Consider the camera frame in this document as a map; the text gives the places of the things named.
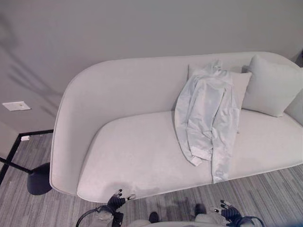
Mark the light blue hooded sweatshirt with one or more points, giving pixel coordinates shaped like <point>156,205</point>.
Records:
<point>208,111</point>

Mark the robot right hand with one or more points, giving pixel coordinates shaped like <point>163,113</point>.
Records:
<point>230,214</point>

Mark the white wall outlet plate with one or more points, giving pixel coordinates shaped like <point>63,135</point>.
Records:
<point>16,106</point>

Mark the robot silver body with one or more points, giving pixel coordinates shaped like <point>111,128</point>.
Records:
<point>180,223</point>

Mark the robot left dark foot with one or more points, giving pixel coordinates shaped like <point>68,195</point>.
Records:
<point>154,217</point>

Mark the black metal frame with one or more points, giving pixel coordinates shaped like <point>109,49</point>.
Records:
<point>14,144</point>

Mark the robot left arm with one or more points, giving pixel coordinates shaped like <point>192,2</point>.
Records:
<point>107,218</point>

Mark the pale green large cushion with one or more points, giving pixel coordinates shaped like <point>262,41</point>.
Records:
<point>270,85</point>

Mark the black round lamp base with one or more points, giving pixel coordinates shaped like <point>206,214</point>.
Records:
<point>40,179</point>

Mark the white fabric sofa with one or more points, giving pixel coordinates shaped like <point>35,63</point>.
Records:
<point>132,123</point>

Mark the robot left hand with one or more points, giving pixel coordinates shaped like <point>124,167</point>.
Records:
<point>116,203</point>

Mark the white tag on frame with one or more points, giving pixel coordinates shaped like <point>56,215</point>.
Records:
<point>25,137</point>

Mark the beige square cushion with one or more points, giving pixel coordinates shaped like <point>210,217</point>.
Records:
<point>240,87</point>

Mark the robot dark foot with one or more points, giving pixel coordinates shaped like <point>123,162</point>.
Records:
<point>154,217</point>
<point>200,209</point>

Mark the robot right dark foot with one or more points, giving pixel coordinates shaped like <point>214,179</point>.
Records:
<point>200,209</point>

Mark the dark furniture corner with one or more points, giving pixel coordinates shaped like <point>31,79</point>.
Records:
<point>298,56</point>

